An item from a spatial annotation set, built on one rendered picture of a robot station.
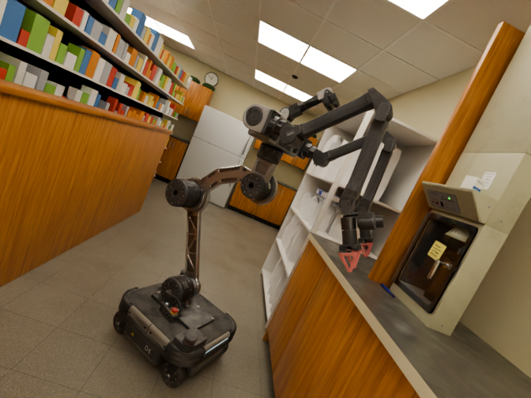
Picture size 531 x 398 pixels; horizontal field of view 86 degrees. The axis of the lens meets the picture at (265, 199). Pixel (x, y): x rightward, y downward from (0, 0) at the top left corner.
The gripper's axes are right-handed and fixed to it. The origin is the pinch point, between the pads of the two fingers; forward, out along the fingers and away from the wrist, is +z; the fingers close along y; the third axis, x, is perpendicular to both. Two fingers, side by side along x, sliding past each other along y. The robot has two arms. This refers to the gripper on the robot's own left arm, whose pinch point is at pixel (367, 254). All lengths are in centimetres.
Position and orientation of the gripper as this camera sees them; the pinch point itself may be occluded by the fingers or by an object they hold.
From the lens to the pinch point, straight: 166.8
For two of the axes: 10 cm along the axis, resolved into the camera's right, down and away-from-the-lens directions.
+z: 0.4, 9.9, -1.0
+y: 4.4, 0.7, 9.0
